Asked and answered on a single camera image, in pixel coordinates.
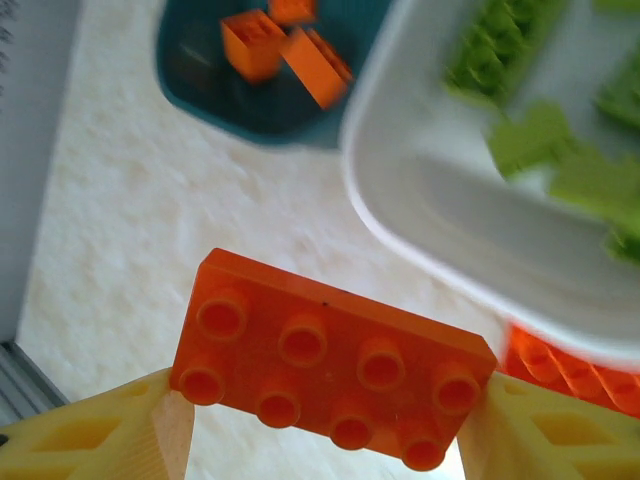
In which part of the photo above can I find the teal plastic container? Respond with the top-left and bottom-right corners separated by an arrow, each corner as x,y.
155,0 -> 396,151

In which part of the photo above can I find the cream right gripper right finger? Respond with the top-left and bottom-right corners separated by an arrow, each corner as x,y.
456,372 -> 640,480

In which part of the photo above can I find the orange lego brick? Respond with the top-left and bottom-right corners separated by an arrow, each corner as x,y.
502,322 -> 640,419
168,248 -> 500,472
280,27 -> 355,110
219,8 -> 287,85
268,0 -> 319,25

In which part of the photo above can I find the green lego brick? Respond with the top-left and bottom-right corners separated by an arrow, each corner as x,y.
443,0 -> 567,109
549,149 -> 640,226
487,102 -> 576,179
594,64 -> 640,134
594,0 -> 640,14
604,227 -> 640,266

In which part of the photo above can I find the aluminium side rail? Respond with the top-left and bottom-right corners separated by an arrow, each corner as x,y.
0,339 -> 70,427

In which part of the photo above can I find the white plastic container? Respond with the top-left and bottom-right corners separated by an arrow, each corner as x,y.
339,0 -> 640,374

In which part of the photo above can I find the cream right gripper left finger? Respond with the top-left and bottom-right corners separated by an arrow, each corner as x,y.
0,368 -> 196,480

